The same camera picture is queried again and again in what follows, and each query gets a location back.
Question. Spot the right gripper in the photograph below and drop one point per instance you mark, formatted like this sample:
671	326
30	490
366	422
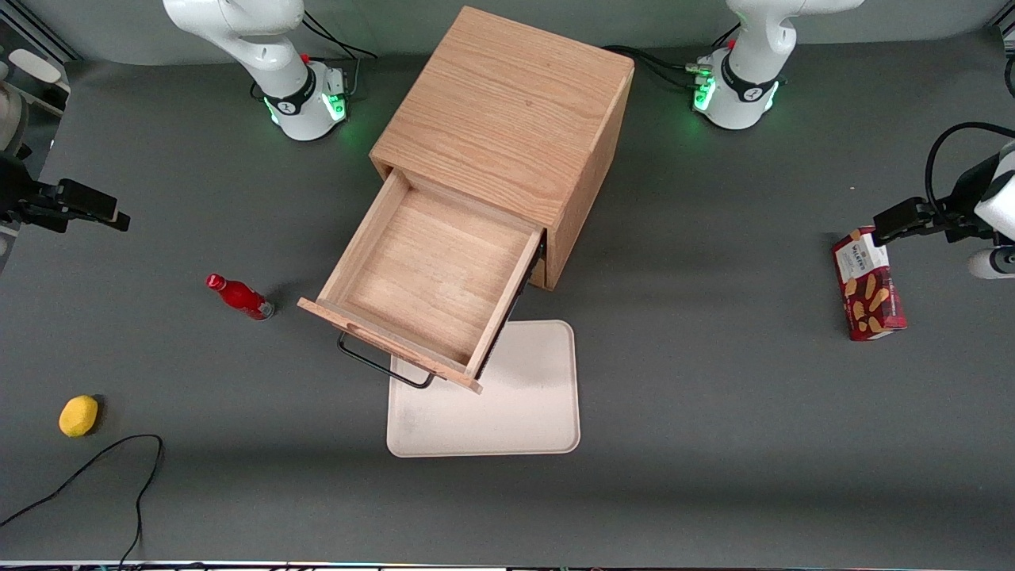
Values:
17	190

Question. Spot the white oval background object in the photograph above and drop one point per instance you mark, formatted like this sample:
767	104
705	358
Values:
36	67

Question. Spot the grey background object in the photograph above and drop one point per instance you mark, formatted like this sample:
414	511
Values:
12	119

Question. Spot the wooden drawer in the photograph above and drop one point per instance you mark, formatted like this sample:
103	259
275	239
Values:
428	270

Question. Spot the yellow lemon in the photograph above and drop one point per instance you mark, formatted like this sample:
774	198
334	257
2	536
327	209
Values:
78	416

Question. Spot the red shortbread cookie box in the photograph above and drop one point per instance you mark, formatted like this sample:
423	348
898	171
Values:
868	285

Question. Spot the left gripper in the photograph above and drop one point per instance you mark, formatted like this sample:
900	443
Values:
961	198

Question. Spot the wooden cabinet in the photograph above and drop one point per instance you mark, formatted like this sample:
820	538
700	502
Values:
507	103

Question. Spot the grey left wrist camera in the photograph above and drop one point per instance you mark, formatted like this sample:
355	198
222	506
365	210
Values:
991	263

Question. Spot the white rectangular tray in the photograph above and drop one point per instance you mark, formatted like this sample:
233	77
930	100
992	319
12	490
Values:
523	412

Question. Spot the red bottle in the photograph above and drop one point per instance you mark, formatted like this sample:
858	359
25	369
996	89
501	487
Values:
238	296

